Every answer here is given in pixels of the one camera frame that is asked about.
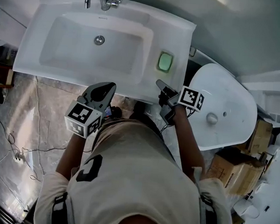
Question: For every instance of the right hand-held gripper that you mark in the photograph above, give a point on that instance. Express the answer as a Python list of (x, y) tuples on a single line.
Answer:
[(190, 98)]

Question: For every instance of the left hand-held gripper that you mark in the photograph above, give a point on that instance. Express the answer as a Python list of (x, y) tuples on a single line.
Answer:
[(81, 119)]

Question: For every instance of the pale green soap dish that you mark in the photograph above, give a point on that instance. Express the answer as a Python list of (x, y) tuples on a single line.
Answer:
[(172, 63)]

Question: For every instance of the green rounded plastic object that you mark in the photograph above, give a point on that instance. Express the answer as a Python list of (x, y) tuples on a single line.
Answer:
[(165, 62)]

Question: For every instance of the person's left forearm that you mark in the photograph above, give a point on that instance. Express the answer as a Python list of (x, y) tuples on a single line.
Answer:
[(74, 152)]

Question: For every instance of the person's right forearm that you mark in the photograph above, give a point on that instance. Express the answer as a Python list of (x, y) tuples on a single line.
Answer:
[(188, 142)]

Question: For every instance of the white rectangular sink basin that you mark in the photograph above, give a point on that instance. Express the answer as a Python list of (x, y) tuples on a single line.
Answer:
[(86, 56)]

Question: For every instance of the white oval bathtub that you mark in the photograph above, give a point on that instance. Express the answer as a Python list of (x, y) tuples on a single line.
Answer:
[(228, 96)]

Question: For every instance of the person's beige shirt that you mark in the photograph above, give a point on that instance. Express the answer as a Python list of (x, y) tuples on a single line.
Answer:
[(137, 176)]

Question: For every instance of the wooden stool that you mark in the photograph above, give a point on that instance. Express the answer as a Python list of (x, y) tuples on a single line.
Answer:
[(10, 77)]

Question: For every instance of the large cardboard box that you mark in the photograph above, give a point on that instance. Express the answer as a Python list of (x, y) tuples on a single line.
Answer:
[(229, 171)]

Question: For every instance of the flat cardboard box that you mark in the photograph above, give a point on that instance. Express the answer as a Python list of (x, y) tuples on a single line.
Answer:
[(261, 138)]

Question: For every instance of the white power strip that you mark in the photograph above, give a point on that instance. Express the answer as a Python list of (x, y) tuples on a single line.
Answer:
[(19, 159)]

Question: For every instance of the white toilet tank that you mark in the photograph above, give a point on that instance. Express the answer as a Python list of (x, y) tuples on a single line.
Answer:
[(6, 26)]

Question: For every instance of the white ceramic toilet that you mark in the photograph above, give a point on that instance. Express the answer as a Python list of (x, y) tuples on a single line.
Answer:
[(248, 209)]

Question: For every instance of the small cardboard box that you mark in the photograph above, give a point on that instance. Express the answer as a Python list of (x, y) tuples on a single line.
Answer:
[(237, 223)]

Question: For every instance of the grey wall socket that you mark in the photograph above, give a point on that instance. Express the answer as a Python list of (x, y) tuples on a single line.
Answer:
[(192, 52)]

